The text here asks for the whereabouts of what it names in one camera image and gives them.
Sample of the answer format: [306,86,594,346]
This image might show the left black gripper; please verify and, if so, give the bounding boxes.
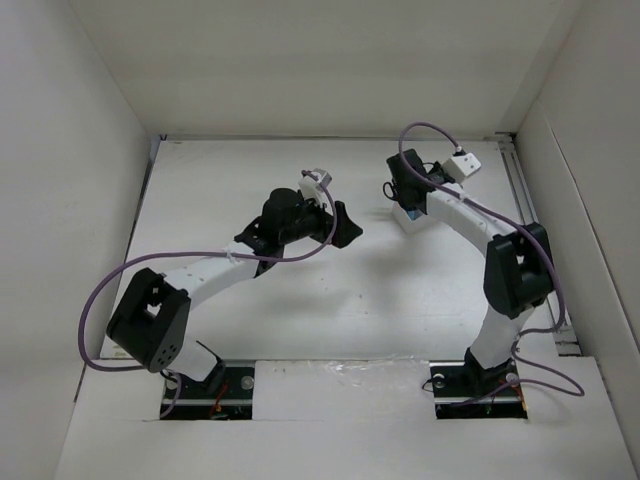
[280,190,361,249]

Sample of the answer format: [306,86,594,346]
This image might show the black handled scissors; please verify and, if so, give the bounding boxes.
[382,181,397,201]

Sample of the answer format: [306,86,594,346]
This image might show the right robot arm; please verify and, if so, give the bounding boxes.
[383,149,554,397]

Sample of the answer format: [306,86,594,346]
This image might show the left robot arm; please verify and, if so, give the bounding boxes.
[106,188,363,397]

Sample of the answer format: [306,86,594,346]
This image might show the white three-compartment container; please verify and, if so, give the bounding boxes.
[391,202,427,235]

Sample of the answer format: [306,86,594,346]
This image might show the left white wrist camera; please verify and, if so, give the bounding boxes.
[298,169,332,205]

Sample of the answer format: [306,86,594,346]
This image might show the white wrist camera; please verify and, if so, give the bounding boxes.
[298,169,332,205]
[442,151,482,184]

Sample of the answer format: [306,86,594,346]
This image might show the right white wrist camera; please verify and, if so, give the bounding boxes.
[442,151,482,184]

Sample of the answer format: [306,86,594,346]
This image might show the aluminium side rail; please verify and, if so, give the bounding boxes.
[498,135,583,357]

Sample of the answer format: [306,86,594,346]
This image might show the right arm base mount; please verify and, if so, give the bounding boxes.
[422,361,528,420]

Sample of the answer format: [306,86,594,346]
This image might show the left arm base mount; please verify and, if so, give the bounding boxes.
[159,359,256,421]

